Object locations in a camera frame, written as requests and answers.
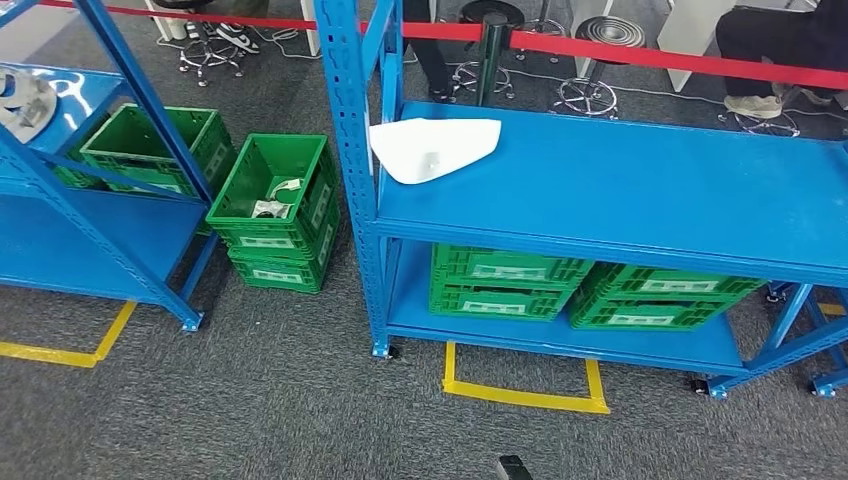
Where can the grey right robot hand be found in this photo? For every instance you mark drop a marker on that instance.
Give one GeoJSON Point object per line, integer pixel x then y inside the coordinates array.
{"type": "Point", "coordinates": [517, 470]}

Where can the blue metal shelf rack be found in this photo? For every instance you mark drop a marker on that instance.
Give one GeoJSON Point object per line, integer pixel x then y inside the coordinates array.
{"type": "Point", "coordinates": [79, 245]}
{"type": "Point", "coordinates": [596, 185]}
{"type": "Point", "coordinates": [827, 385]}

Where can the green folded plastic crate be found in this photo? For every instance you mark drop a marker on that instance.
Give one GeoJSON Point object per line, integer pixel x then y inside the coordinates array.
{"type": "Point", "coordinates": [649, 319]}
{"type": "Point", "coordinates": [497, 306]}
{"type": "Point", "coordinates": [510, 268]}
{"type": "Point", "coordinates": [676, 285]}

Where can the white plastic panel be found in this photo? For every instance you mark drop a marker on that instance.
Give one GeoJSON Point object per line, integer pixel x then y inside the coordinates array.
{"type": "Point", "coordinates": [430, 149]}

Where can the green open plastic crate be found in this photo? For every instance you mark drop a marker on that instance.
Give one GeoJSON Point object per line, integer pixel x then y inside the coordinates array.
{"type": "Point", "coordinates": [146, 132]}
{"type": "Point", "coordinates": [265, 242]}

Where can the person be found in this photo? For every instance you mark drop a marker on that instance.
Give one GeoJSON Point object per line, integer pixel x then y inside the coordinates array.
{"type": "Point", "coordinates": [762, 40]}
{"type": "Point", "coordinates": [238, 40]}
{"type": "Point", "coordinates": [427, 60]}

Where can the black stool chrome base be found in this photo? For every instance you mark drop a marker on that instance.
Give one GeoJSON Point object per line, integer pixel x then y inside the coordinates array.
{"type": "Point", "coordinates": [210, 58]}
{"type": "Point", "coordinates": [758, 126]}

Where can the red barrier belt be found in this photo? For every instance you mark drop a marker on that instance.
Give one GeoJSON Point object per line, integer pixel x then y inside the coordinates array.
{"type": "Point", "coordinates": [430, 31]}
{"type": "Point", "coordinates": [662, 58]}

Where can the stool with ribbed black seat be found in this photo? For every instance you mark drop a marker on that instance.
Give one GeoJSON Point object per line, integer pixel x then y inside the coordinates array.
{"type": "Point", "coordinates": [609, 32]}

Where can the white desk panel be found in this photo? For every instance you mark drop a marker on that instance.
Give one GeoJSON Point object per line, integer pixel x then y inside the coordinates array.
{"type": "Point", "coordinates": [166, 20]}
{"type": "Point", "coordinates": [689, 26]}
{"type": "Point", "coordinates": [583, 6]}
{"type": "Point", "coordinates": [306, 43]}

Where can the silver wheel hubcap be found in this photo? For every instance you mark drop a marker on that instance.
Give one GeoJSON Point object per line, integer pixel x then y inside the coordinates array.
{"type": "Point", "coordinates": [26, 106]}

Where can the black stanchion post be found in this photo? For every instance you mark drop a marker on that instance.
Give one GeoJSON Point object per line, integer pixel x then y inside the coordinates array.
{"type": "Point", "coordinates": [491, 60]}

